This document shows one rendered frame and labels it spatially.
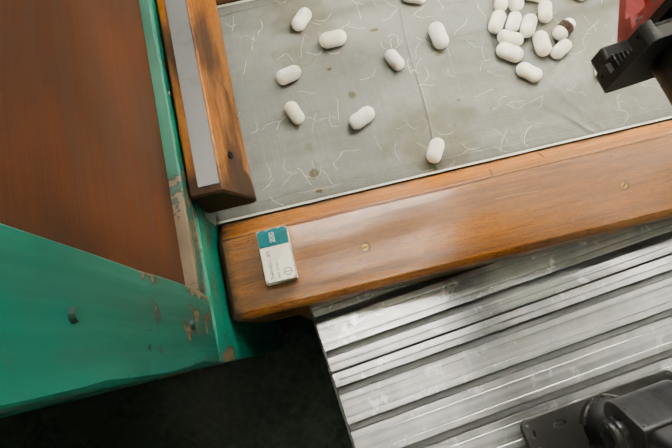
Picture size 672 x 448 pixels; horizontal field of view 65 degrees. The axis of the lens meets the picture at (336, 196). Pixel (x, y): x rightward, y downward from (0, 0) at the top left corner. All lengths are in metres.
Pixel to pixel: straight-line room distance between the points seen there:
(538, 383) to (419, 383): 0.15
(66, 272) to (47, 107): 0.11
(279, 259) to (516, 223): 0.28
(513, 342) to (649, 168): 0.27
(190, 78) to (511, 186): 0.38
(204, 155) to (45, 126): 0.25
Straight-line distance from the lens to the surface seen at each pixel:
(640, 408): 0.63
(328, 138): 0.67
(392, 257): 0.61
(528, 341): 0.73
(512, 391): 0.73
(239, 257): 0.62
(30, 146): 0.31
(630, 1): 0.43
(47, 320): 0.26
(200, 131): 0.56
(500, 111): 0.71
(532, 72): 0.73
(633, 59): 0.37
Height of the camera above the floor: 1.37
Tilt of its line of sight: 75 degrees down
